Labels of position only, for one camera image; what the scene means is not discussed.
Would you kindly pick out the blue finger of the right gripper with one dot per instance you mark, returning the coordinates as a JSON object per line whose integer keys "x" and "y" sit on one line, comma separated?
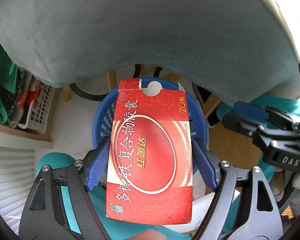
{"x": 250, "y": 111}
{"x": 240, "y": 125}

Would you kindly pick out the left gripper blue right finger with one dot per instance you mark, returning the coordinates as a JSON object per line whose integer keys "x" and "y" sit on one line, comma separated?
{"x": 207, "y": 163}

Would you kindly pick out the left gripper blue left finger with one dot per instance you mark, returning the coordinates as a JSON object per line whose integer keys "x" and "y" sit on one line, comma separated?
{"x": 95, "y": 163}

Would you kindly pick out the red medicine box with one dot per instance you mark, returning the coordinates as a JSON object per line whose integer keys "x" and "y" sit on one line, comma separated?
{"x": 149, "y": 176}

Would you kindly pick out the white plastic crate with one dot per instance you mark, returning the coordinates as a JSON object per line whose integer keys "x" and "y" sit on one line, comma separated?
{"x": 36, "y": 106}

